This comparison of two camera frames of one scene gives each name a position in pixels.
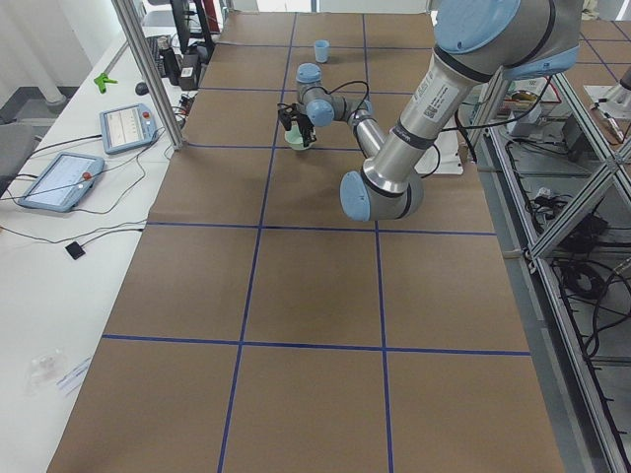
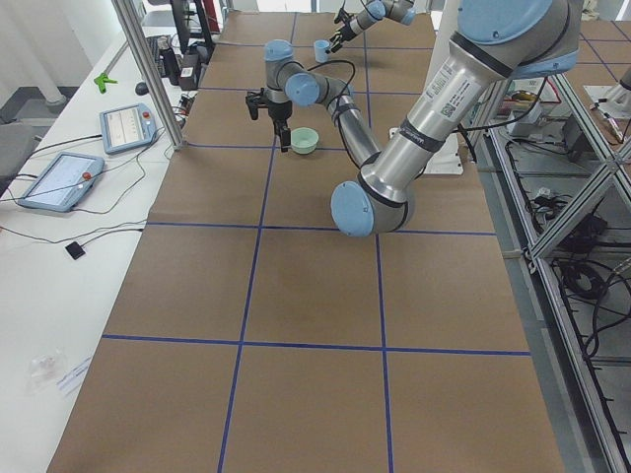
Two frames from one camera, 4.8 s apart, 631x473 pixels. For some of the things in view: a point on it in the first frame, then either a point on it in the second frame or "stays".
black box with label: x=189 y=75 stays
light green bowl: x=295 y=140 stays
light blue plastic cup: x=321 y=49 stays
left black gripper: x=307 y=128 → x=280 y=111
